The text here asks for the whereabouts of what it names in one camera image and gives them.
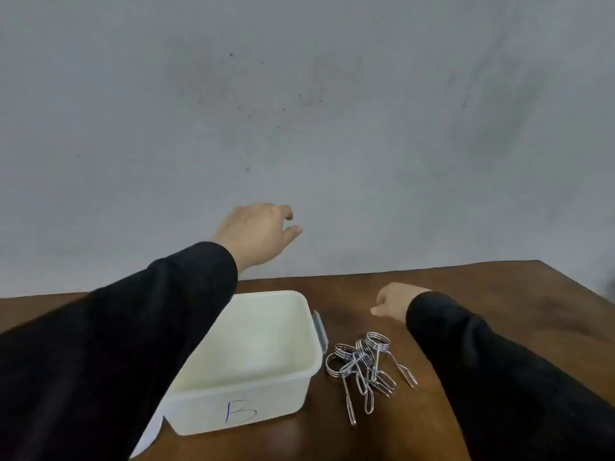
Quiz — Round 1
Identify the person's left hand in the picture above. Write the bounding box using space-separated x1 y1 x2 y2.
211 203 304 273

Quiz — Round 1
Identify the white plastic container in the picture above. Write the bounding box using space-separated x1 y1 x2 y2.
161 290 324 436

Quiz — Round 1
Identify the white container lid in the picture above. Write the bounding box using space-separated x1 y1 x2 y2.
130 409 165 459

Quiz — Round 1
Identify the person's left forearm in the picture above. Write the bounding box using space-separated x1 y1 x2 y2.
0 242 239 461

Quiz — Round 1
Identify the person's right forearm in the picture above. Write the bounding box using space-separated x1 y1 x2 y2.
406 291 615 461

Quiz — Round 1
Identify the person's right hand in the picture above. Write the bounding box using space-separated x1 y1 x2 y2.
370 282 431 323

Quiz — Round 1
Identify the grey container latch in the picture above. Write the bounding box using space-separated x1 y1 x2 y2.
312 310 329 354

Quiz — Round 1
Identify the steel wire clip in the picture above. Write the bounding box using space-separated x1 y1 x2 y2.
365 332 418 389
355 339 398 398
334 344 376 415
325 352 357 426

